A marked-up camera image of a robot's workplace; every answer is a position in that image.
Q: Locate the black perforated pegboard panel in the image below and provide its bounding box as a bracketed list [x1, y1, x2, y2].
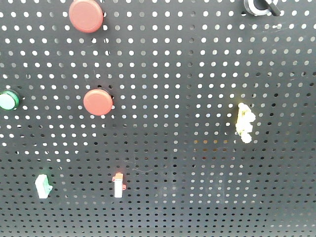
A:
[0, 0, 316, 237]

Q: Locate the lower red push button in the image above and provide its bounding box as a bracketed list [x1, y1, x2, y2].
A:
[83, 89, 113, 116]

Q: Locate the yellow toggle switch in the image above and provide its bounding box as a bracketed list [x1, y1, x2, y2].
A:
[235, 103, 256, 144]

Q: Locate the white red rocker switch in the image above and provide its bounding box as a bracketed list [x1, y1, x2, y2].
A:
[112, 173, 126, 198]

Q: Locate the black rotary selector switch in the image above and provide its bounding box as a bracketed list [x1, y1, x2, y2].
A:
[243, 0, 281, 16]

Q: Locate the upper red push button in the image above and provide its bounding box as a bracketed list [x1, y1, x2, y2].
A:
[69, 0, 104, 33]

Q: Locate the green push button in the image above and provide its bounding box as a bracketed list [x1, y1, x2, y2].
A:
[0, 90, 20, 110]

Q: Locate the white green rocker switch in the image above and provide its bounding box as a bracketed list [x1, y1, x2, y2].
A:
[35, 174, 53, 199]

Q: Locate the red push button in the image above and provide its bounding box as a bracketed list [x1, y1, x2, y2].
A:
[69, 0, 104, 33]
[83, 89, 113, 116]

